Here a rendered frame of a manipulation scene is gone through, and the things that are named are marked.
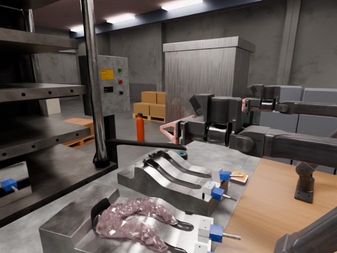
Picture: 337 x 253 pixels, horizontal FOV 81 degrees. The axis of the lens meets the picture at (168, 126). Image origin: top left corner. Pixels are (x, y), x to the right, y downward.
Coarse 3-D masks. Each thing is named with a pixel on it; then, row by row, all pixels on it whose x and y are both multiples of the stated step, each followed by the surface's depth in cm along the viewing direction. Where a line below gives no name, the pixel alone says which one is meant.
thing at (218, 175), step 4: (216, 168) 92; (220, 168) 91; (212, 172) 88; (216, 172) 87; (220, 172) 88; (224, 172) 88; (228, 172) 87; (212, 176) 88; (216, 176) 87; (220, 176) 87; (224, 176) 86; (228, 176) 85; (232, 176) 85; (236, 176) 84; (240, 176) 84; (216, 180) 88; (220, 180) 87
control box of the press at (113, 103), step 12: (84, 60) 127; (108, 60) 132; (120, 60) 140; (84, 72) 130; (108, 72) 133; (120, 72) 141; (84, 84) 132; (108, 84) 134; (120, 84) 143; (84, 96) 135; (108, 96) 136; (120, 96) 145; (84, 108) 138; (108, 108) 137; (120, 108) 147; (108, 120) 145; (108, 132) 148; (108, 156) 155
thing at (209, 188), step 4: (208, 184) 81; (212, 184) 81; (204, 188) 79; (208, 188) 78; (212, 188) 78; (216, 188) 80; (204, 192) 80; (208, 192) 78; (212, 192) 78; (216, 192) 77; (220, 192) 77; (224, 192) 79; (216, 196) 77; (220, 196) 76; (224, 196) 77; (228, 196) 76; (220, 200) 77; (236, 200) 75
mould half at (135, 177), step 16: (160, 160) 100; (176, 160) 104; (128, 176) 98; (144, 176) 90; (160, 176) 90; (176, 176) 93; (192, 176) 93; (144, 192) 93; (160, 192) 87; (176, 192) 82; (192, 192) 80; (192, 208) 79; (208, 208) 75
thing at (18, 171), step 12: (0, 168) 85; (12, 168) 88; (24, 168) 92; (0, 180) 85; (12, 180) 89; (24, 180) 93; (0, 192) 86; (12, 192) 90; (24, 192) 94; (0, 204) 87
